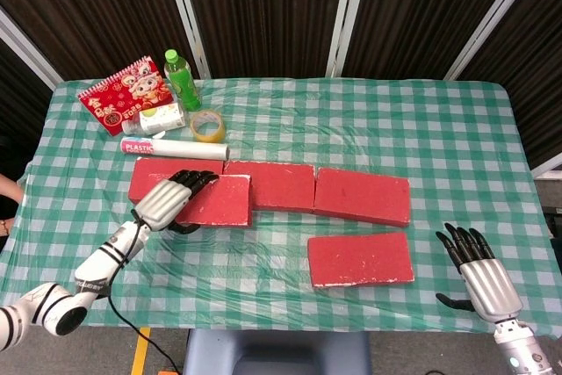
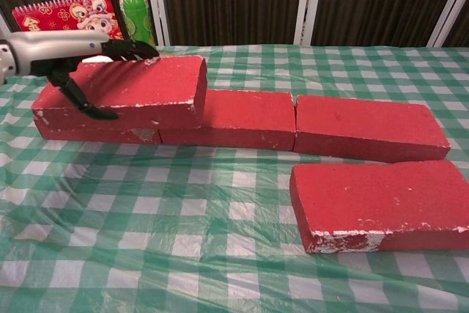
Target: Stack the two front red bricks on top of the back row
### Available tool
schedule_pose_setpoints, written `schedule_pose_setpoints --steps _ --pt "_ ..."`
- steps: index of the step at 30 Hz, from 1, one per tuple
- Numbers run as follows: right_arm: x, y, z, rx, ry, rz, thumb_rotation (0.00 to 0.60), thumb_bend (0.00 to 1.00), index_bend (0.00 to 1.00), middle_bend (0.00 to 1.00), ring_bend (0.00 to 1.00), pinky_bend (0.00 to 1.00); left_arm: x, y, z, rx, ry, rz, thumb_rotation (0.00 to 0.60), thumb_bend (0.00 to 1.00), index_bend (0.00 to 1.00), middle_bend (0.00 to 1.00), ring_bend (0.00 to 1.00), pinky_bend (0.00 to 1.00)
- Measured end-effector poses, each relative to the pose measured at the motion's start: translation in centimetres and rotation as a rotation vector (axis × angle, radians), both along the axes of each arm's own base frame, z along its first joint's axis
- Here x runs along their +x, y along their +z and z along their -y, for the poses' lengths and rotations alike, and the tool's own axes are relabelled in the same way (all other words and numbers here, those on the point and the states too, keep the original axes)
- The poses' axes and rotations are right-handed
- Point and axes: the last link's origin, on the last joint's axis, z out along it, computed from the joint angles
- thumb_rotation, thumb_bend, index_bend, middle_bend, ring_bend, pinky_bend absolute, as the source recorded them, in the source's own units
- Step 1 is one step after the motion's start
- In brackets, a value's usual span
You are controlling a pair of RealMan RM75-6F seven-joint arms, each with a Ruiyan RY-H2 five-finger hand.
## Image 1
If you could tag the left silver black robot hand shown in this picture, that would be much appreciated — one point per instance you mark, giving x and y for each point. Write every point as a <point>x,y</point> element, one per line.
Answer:
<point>164,201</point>

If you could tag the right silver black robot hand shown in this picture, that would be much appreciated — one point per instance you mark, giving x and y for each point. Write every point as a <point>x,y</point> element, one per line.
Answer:
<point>489,289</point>

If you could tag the red brick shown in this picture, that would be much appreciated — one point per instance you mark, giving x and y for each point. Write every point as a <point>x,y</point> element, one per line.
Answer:
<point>362,196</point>
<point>281,186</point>
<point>224,204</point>
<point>360,260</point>
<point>149,170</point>

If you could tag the person forearm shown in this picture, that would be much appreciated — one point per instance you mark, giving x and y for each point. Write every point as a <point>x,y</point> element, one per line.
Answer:
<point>9,186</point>

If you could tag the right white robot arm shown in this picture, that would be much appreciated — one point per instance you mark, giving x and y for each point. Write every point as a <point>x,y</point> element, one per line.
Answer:
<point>520,348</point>

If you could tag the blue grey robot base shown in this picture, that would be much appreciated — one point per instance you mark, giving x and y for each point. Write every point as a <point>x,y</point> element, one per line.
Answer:
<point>276,348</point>

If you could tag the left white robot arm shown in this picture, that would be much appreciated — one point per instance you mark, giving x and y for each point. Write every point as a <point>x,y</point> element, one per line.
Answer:
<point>101,261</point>

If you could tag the white plastic wrap roll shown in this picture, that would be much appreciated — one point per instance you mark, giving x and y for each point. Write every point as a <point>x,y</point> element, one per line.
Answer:
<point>184,149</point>

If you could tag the yellowish packing tape roll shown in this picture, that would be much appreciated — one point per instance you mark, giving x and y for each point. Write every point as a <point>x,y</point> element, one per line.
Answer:
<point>206,136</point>

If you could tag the white labelled plastic bottle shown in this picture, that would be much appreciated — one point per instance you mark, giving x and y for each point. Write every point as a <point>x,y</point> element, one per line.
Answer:
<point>158,119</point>

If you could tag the green drink bottle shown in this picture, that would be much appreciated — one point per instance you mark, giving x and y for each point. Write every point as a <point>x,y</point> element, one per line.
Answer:
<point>184,85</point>

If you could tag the red spiral desk calendar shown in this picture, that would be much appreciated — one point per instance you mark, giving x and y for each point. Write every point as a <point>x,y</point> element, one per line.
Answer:
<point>114,94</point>

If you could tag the green white checked tablecloth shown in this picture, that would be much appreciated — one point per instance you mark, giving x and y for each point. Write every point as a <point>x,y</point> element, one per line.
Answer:
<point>307,120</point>

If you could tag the dark ribbed partition panel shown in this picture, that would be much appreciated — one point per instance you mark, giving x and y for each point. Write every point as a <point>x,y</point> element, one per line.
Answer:
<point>430,10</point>
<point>101,10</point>
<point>527,85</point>
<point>263,10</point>
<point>17,94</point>

